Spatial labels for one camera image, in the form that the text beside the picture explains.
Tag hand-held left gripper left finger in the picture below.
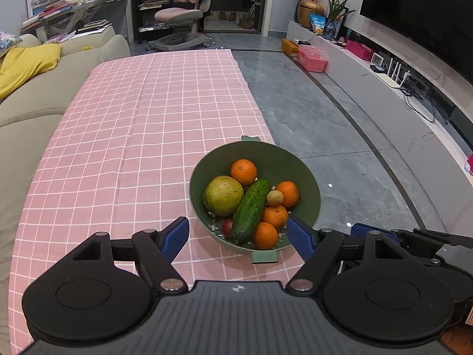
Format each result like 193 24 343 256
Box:
72 216 190 293

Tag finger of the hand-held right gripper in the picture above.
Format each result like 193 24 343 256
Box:
350 223 473 265

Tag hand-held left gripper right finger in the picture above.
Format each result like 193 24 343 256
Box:
286 217 403 293

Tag orange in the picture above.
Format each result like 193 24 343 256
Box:
262 204 289 231
275 181 301 208
252 221 279 251
231 159 258 186

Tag brown longan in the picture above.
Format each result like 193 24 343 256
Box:
266 189 285 207

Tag green cucumber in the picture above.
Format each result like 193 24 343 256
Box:
232 179 270 245

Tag green colander bowl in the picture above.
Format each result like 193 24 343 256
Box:
189 135 321 265

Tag yellow-green pear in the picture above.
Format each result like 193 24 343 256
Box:
203 175 244 217

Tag white media console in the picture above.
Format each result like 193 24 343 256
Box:
287 20 473 189

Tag pink checked tablecloth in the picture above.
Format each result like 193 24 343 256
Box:
9 48 292 355

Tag white router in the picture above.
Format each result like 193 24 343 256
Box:
377 59 412 89

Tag pink storage box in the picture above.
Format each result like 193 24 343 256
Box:
297 44 328 73

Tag magenta box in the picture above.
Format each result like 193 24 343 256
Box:
345 41 375 61

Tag orange box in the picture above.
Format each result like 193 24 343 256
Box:
281 39 301 58

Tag beige sofa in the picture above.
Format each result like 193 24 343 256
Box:
0 26 131 355

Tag blue snack bag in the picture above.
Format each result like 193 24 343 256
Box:
310 13 328 36

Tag green potted plant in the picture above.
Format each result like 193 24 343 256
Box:
323 0 363 41

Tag pink desk chair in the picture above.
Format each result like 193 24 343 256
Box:
145 0 215 52

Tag stack of books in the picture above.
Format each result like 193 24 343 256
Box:
76 20 113 38

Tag black television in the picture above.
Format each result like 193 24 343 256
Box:
360 0 473 99

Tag golden vase with dried flowers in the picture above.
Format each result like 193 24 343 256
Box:
294 0 326 28

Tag yellow pillow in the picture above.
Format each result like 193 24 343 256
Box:
0 43 62 100

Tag black shelf unit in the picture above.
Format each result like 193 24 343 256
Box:
131 0 178 43

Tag cluttered grey desk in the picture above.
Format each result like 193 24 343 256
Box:
20 0 130 45

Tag blue printed pillow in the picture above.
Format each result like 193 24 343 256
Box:
0 30 23 58

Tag black cables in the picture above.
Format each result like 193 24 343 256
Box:
403 78 448 124

